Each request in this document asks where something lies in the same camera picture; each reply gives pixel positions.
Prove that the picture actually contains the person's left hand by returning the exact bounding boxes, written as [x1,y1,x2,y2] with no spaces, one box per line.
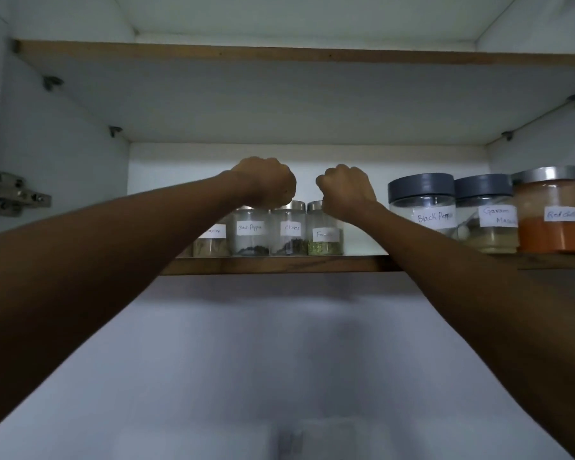
[229,157,298,211]

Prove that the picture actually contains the brown wooden wall cabinet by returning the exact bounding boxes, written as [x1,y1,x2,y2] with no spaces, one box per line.
[0,0,575,277]

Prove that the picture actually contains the yellow spice jar grey lid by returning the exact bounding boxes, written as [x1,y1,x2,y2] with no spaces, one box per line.
[454,174,520,255]

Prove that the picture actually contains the metal cabinet door hinge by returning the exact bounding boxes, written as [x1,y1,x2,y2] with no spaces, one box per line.
[0,172,52,217]

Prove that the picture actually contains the dark spice jar grey lid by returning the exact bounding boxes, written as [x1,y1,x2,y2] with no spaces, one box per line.
[388,172,459,239]

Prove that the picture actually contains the white cabinet shelf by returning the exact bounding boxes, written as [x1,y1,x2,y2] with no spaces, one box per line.
[13,40,575,147]

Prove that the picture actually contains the person's left forearm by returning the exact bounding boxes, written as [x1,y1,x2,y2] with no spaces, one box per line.
[0,171,259,427]

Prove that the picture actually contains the orange spice jar silver lid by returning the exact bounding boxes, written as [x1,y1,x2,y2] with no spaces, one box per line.
[511,165,575,255]

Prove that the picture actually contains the person's right forearm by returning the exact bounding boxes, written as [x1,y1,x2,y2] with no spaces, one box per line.
[347,201,575,460]

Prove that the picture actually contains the person's right hand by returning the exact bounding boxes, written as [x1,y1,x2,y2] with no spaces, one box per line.
[315,163,378,224]

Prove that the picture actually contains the green spice jar silver lid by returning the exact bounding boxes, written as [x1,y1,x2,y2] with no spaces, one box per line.
[306,201,345,257]

